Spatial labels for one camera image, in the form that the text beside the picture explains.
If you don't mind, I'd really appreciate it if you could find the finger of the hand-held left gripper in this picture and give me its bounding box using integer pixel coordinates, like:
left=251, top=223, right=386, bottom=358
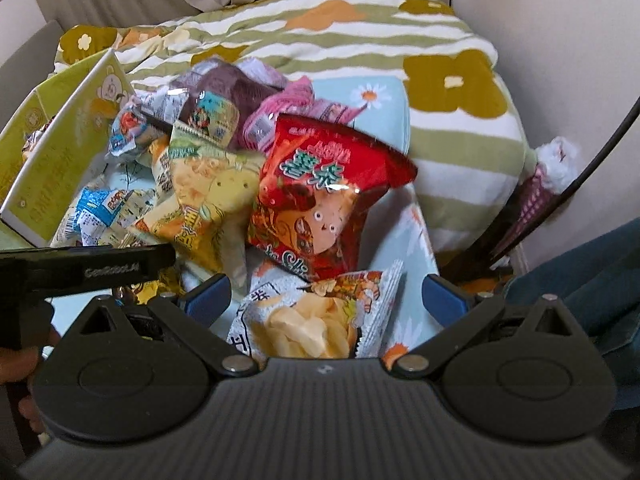
left=127, top=243, right=177, bottom=286

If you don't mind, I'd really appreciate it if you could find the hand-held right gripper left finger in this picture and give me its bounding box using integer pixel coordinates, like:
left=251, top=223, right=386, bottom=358
left=62, top=274, right=258, bottom=377

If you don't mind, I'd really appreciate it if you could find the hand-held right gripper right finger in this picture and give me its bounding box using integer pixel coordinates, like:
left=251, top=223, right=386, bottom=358
left=390, top=274, right=588, bottom=378

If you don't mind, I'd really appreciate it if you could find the yellow snack bag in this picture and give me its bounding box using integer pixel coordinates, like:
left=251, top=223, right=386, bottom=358
left=127, top=122, right=266, bottom=276

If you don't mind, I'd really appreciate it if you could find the white potato chip bag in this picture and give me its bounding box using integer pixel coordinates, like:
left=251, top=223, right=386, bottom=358
left=227, top=260, right=405, bottom=361

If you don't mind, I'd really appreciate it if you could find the yellow-green cardboard box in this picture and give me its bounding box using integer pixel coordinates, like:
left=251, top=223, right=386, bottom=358
left=0, top=49, right=136, bottom=248

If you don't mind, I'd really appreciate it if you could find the red snack bag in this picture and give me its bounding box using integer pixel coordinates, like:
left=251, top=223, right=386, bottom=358
left=247, top=114, right=418, bottom=283

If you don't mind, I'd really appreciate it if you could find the white printed snack packet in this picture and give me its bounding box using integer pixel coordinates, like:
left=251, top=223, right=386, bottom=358
left=134, top=72, right=201, bottom=123

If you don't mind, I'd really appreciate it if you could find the purple snack bag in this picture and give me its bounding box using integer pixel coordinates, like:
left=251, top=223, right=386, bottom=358
left=177, top=57, right=288, bottom=152

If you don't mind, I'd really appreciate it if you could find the pink snack bag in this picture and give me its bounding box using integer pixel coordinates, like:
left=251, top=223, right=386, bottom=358
left=242, top=76, right=371, bottom=155

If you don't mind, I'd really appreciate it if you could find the person's left hand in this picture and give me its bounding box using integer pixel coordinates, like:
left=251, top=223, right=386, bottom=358
left=0, top=329, right=60, bottom=436

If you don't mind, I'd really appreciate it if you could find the blue white snack packet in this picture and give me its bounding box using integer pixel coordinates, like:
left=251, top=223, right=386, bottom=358
left=107, top=102, right=173, bottom=158
left=52, top=185, right=158, bottom=248

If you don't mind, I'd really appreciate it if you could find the person's leg in jeans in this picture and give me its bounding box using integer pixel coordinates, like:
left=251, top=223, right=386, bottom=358
left=505, top=220, right=640, bottom=411

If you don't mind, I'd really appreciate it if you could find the ice cream cone plush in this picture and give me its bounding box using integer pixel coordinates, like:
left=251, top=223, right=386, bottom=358
left=502, top=137, right=583, bottom=258

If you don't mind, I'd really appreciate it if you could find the light blue floral sheet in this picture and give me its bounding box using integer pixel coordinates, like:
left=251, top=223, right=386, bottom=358
left=50, top=77, right=443, bottom=361

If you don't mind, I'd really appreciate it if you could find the grey headboard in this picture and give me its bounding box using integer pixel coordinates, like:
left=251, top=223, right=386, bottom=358
left=0, top=20, right=63, bottom=128

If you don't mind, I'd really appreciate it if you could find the striped floral blanket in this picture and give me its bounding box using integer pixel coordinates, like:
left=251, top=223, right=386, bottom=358
left=52, top=0, right=526, bottom=261

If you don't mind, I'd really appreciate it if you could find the black cable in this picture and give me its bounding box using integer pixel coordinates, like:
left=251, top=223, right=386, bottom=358
left=440, top=95, right=640, bottom=271

